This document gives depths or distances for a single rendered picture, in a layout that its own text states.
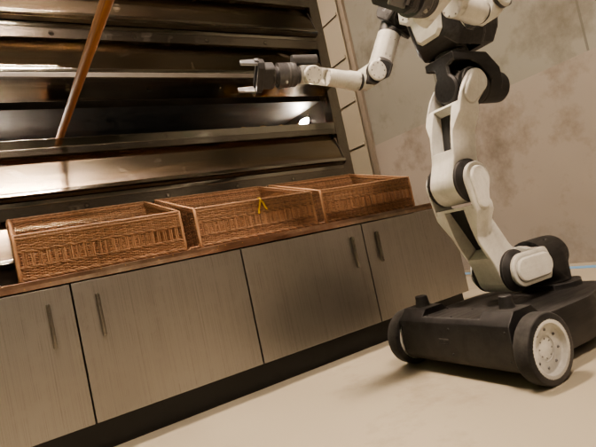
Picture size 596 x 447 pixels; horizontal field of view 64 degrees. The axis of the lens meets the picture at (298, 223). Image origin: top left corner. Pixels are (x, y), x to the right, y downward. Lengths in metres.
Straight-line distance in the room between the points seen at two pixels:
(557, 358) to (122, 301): 1.33
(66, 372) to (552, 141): 3.14
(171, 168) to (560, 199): 2.55
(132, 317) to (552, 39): 3.07
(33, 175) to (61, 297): 0.76
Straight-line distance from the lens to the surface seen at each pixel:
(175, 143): 2.44
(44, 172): 2.31
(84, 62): 1.63
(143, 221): 1.80
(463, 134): 1.72
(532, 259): 1.79
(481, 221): 1.66
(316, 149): 2.80
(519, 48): 3.85
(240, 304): 1.85
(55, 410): 1.72
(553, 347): 1.55
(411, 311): 1.77
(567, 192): 3.66
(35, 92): 2.37
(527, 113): 3.77
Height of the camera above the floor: 0.53
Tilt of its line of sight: 2 degrees up
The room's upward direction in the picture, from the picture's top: 12 degrees counter-clockwise
